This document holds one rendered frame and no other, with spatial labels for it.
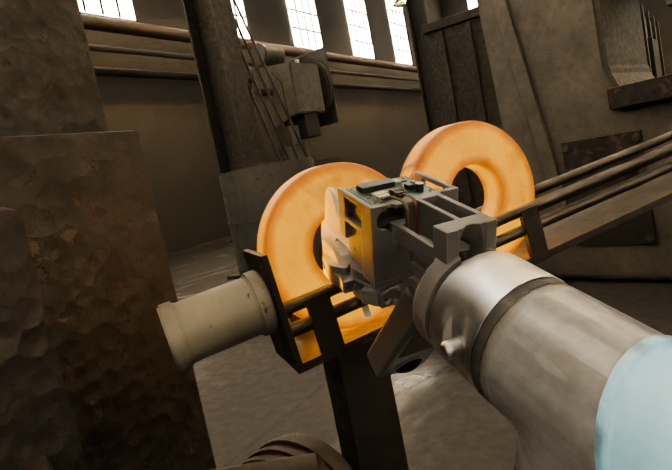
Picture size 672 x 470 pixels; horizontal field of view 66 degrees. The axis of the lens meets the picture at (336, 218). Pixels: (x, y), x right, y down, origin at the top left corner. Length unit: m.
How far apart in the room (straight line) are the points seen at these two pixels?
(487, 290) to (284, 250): 0.23
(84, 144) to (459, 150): 0.40
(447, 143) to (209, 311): 0.28
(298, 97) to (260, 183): 5.30
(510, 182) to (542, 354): 0.35
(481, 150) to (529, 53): 2.19
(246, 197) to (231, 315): 2.49
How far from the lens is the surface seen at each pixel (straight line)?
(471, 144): 0.55
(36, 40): 0.71
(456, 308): 0.29
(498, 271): 0.29
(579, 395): 0.24
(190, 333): 0.44
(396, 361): 0.41
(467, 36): 4.26
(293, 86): 8.12
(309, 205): 0.47
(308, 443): 0.53
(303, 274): 0.47
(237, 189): 2.95
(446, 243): 0.30
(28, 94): 0.68
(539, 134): 2.69
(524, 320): 0.26
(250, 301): 0.45
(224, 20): 4.75
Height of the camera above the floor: 0.78
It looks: 5 degrees down
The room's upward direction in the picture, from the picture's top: 11 degrees counter-clockwise
